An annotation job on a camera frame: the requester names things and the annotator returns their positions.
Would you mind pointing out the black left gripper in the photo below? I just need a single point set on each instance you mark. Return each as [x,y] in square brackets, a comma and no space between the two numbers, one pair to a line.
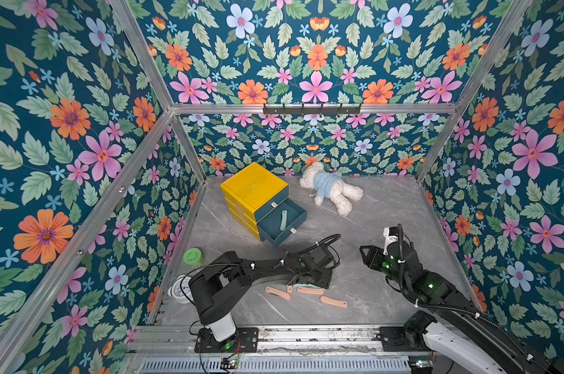
[326,278]

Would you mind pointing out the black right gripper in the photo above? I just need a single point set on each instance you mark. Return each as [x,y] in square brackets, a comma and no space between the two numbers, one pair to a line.
[373,255]

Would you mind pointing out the mint knife slanted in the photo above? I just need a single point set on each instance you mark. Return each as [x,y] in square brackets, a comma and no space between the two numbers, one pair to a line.
[283,220]

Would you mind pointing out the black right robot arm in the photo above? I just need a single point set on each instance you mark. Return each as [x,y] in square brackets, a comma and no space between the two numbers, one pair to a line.
[446,321]

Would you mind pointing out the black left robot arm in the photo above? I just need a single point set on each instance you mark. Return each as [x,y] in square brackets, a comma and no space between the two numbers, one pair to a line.
[219,286]

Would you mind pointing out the yellow drawer cabinet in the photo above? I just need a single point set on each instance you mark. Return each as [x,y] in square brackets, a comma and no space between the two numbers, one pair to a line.
[246,191]

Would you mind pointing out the white teddy bear blue shirt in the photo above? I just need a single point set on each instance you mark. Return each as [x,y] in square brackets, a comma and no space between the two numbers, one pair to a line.
[330,185]

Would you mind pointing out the green lidded small jar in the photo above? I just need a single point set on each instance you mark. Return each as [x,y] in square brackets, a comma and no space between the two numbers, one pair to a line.
[193,257]

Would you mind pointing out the white round timer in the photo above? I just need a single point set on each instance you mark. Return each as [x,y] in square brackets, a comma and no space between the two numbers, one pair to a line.
[179,290]

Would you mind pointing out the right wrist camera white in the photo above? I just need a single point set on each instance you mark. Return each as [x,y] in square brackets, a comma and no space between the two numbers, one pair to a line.
[390,234]

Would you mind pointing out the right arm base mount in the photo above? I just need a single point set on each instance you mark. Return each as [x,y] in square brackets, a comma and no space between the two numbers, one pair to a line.
[403,336]

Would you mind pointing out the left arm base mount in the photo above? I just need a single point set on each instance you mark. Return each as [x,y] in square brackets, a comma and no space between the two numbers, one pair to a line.
[244,340]

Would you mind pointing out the black hook rail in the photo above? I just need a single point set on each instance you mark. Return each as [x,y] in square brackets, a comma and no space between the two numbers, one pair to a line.
[311,109]

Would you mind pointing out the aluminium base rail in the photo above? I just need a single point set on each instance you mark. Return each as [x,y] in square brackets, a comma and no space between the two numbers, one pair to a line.
[309,349]

